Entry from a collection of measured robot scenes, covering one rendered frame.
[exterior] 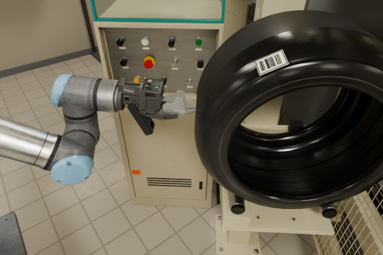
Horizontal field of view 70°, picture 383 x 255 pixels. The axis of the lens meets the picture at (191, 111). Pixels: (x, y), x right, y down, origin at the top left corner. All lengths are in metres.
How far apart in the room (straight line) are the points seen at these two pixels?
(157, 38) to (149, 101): 0.59
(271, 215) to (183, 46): 0.78
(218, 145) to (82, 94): 0.37
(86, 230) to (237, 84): 1.61
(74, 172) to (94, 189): 1.48
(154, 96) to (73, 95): 0.21
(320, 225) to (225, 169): 0.45
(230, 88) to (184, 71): 0.73
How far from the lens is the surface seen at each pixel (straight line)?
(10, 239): 1.39
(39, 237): 2.11
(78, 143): 0.75
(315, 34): 0.64
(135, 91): 0.73
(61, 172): 0.73
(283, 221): 1.04
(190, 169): 1.69
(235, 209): 0.91
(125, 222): 1.99
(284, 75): 0.59
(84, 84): 0.76
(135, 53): 1.33
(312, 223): 1.07
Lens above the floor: 1.65
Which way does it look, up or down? 36 degrees down
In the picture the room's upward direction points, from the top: straight up
